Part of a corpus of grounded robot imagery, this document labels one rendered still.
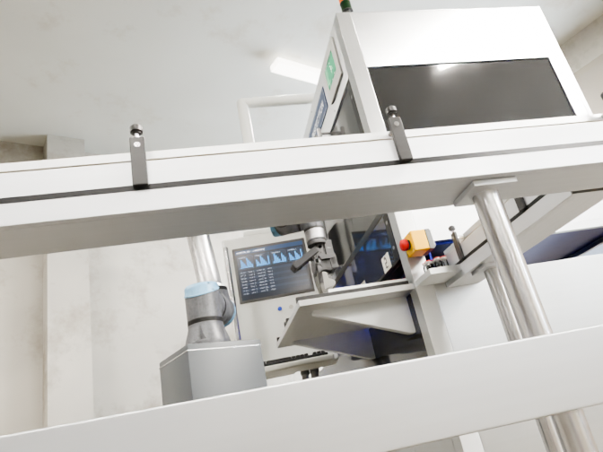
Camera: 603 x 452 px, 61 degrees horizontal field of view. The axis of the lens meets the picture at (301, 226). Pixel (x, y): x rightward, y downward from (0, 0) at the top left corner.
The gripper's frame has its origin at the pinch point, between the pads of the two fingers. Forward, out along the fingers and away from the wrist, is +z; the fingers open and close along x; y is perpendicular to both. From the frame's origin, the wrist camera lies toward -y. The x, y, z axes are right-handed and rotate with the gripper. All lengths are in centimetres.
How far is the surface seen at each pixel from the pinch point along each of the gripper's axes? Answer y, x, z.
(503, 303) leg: 45, -34, 19
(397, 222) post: 29.5, -12.5, -19.0
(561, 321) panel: 78, -12, 24
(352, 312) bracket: 8.8, -2.5, 8.1
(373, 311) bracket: 16.4, -2.5, 8.8
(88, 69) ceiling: -105, 146, -233
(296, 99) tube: 33, 95, -156
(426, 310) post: 30.9, -12.5, 13.3
